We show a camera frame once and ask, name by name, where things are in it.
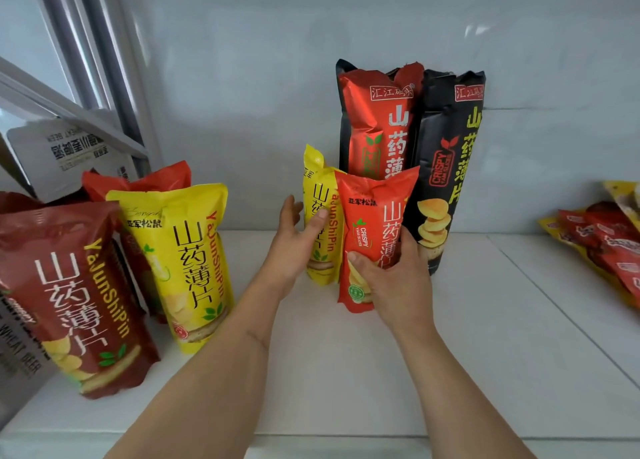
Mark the tall red chip bag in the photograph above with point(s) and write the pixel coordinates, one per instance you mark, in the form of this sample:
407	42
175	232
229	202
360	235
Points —
370	118

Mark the small red chip bag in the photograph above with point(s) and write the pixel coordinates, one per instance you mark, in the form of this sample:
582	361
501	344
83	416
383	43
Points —
370	213

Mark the person's right hand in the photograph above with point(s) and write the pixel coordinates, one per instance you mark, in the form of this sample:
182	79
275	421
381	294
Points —
400	293

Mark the small yellow chip bag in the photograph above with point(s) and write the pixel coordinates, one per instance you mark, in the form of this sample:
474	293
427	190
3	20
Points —
325	193

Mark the pile of red snack packets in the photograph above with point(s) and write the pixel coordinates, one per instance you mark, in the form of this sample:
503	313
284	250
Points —
605	243

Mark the person's left forearm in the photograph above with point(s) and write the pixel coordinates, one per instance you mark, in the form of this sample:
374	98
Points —
210	373

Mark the white window frame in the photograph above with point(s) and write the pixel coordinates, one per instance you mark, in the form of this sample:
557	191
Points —
100	58

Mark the grey printed carton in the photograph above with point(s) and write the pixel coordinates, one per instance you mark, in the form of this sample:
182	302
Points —
17	368

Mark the dark red chip bag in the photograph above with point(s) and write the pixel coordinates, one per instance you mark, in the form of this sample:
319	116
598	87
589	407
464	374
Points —
75	293

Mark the person's right forearm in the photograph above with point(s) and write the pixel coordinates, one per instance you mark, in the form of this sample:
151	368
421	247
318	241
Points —
450	398

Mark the person's right thumb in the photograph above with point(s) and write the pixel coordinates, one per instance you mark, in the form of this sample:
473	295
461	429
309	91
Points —
362	264

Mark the large yellow chip bag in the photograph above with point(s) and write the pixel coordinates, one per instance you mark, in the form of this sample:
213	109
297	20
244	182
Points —
185	253

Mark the large red chip bag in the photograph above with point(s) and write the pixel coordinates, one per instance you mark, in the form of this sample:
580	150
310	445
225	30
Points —
145	176

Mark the white printed cardboard box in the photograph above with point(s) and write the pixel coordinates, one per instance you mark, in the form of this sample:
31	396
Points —
65	153

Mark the person's left hand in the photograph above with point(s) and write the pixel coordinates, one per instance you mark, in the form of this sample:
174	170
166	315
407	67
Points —
285	253

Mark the person's left thumb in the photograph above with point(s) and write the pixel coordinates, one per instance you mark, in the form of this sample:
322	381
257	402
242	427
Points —
315	223

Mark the tall black chip bag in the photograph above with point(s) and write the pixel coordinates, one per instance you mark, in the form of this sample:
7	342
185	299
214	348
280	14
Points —
343	123
450	123

